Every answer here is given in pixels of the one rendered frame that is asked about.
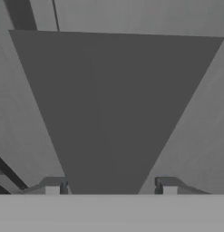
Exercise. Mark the dark grey flat panel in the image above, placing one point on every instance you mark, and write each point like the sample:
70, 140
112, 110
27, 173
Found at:
114, 105

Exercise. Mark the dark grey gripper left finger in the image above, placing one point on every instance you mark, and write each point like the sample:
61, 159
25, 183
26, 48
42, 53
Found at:
53, 183

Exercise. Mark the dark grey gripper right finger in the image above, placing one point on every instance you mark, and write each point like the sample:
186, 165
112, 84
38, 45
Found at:
169, 182

